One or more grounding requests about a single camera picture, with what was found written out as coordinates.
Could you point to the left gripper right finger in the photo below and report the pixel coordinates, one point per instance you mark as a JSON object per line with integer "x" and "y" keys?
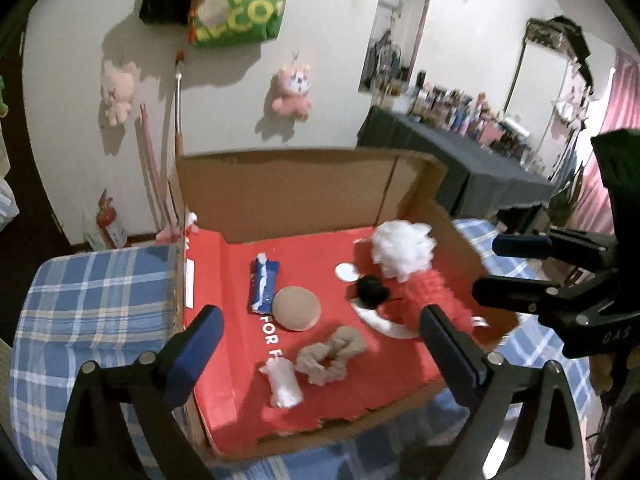
{"x": 469, "y": 372}

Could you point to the red mesh bath pouf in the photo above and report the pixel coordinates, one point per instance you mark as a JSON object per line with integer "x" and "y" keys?
{"x": 423, "y": 289}

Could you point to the white wardrobe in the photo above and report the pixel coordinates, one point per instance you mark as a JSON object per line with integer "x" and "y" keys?
{"x": 553, "y": 61}

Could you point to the orange handled mop pole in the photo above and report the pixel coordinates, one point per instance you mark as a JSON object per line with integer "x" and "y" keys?
{"x": 179, "y": 60}

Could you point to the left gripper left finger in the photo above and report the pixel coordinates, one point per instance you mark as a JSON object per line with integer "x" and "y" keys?
{"x": 176, "y": 369}

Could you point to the pale pink plush toy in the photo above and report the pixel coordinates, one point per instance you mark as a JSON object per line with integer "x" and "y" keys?
{"x": 118, "y": 85}

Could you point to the blue white snack packet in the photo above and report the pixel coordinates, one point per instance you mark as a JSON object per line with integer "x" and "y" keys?
{"x": 264, "y": 281}

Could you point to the pink stick against wall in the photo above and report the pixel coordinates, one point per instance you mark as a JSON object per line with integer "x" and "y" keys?
{"x": 164, "y": 235}

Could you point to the white mesh bath pouf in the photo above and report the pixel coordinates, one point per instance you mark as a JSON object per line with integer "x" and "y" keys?
{"x": 402, "y": 248}

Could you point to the dark cloth side table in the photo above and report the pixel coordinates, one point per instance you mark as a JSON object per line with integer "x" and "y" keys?
{"x": 478, "y": 183}

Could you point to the green tote bag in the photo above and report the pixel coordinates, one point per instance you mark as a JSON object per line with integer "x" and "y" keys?
{"x": 215, "y": 24}

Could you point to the beige knitted scrunchie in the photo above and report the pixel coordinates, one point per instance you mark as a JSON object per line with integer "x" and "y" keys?
{"x": 326, "y": 362}

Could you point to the pink curtain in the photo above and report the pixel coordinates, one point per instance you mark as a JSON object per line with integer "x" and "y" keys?
{"x": 609, "y": 201}

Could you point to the red cardboard box tray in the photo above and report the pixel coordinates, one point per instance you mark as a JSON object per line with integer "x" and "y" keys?
{"x": 317, "y": 260}

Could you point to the blue plaid tablecloth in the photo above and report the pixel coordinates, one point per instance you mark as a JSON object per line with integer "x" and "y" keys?
{"x": 112, "y": 306}

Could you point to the white fluffy plush toy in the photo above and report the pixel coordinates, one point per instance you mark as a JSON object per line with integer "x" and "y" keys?
{"x": 285, "y": 390}

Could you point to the pink bear plush toy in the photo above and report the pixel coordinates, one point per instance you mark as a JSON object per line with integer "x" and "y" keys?
{"x": 293, "y": 86}

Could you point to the tan round powder puff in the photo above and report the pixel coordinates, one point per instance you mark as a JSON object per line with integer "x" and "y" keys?
{"x": 296, "y": 308}

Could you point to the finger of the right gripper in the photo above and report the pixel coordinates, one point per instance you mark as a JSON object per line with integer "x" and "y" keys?
{"x": 524, "y": 296}
{"x": 593, "y": 252}

